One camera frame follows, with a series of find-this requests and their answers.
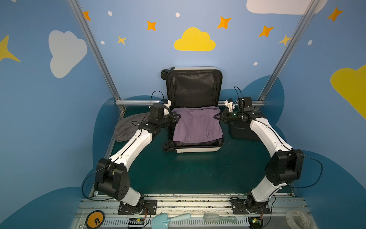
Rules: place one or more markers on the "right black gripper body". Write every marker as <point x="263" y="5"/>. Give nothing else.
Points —
<point x="224" y="115"/>

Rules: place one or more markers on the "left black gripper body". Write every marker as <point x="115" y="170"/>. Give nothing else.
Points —
<point x="173" y="118"/>

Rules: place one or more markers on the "black t-shirt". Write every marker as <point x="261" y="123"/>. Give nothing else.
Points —
<point x="242" y="130"/>

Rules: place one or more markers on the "purple trousers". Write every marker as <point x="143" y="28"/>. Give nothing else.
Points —
<point x="197" y="125"/>

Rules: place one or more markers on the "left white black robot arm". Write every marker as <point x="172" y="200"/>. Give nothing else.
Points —
<point x="111" y="177"/>

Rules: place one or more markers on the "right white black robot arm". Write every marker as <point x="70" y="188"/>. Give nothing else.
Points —
<point x="285" y="164"/>

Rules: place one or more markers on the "white hard-shell suitcase black lining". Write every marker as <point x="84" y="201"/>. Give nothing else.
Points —
<point x="192" y="87"/>

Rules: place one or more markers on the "grey folded towel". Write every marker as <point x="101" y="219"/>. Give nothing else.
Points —
<point x="127" y="126"/>

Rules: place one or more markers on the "teal toy shovel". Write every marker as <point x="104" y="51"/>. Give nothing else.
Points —
<point x="162" y="221"/>

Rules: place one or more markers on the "pale green hair brush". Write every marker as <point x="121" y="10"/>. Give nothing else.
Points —
<point x="215" y="218"/>

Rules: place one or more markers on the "left small circuit board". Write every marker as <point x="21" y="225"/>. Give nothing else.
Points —
<point x="135" y="223"/>

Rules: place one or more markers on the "small circuit board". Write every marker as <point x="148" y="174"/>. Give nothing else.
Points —
<point x="255" y="223"/>
<point x="135" y="223"/>

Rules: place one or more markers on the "right small circuit board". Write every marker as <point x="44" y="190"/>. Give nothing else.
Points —
<point x="255" y="223"/>

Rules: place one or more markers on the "orange black round disc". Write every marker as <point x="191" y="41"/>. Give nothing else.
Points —
<point x="95" y="219"/>

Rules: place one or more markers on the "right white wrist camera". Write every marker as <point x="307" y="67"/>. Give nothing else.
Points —
<point x="230" y="105"/>

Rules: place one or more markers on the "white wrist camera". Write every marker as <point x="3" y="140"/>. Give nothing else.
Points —
<point x="167" y="104"/>
<point x="230" y="105"/>

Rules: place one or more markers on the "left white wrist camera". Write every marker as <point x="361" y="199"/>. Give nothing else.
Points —
<point x="167" y="104"/>

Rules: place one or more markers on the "aluminium frame rear crossbar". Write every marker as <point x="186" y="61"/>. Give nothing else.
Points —
<point x="148" y="102"/>

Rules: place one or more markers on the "left aluminium frame post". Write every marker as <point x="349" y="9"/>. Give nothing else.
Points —
<point x="79" y="15"/>

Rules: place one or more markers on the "aluminium frame post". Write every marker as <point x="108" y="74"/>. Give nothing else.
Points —
<point x="296" y="36"/>
<point x="79" y="15"/>

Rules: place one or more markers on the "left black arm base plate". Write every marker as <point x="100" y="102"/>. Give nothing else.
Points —
<point x="147" y="207"/>

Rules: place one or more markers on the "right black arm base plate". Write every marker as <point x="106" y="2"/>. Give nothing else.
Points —
<point x="239" y="207"/>

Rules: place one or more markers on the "right aluminium frame post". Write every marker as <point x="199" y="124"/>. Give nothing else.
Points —
<point x="296" y="36"/>

